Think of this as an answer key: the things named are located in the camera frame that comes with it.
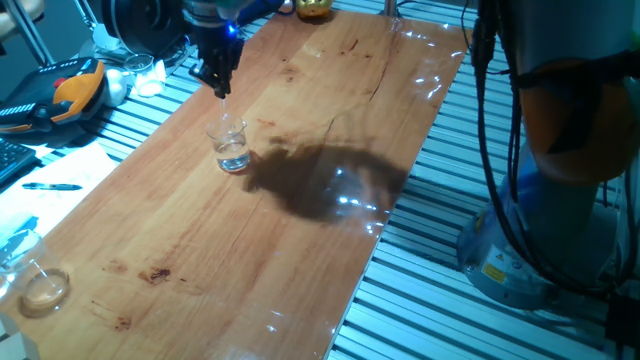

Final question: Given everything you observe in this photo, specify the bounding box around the black keyboard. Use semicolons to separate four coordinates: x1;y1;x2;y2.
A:
0;137;37;186

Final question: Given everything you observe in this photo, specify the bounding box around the large empty glass beaker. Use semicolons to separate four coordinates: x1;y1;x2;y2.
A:
0;228;71;320

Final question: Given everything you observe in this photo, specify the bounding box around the slanted metal stand leg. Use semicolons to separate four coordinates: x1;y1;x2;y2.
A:
5;0;55;67

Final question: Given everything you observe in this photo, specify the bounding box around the glass beaker with water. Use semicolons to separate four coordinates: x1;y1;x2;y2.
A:
205;113;251;174

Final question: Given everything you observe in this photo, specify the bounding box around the white egg-shaped object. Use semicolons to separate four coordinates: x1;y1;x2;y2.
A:
103;68;129;108

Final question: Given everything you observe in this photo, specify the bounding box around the golden piggy bank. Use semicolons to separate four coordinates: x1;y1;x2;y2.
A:
294;0;335;20

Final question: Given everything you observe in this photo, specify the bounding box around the black pen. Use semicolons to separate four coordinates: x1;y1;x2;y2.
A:
21;182;84;192

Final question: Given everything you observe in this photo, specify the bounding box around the glossy wooden board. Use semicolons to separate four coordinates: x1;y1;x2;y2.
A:
0;3;469;360

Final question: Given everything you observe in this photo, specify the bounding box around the orange and black teach pendant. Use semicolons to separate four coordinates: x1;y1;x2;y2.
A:
0;56;108;135

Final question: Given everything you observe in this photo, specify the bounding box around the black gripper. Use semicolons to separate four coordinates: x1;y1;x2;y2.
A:
187;22;247;100

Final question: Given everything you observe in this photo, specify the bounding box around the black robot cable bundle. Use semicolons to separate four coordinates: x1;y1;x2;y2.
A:
469;0;640;299

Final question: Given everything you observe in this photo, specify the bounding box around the small glass cup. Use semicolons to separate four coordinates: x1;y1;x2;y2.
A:
123;53;167;98

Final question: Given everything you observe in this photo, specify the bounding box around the pale wooden block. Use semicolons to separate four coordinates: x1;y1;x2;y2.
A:
0;330;41;360

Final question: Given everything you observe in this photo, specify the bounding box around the white paper sheet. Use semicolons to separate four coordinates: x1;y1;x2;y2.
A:
0;142;120;241

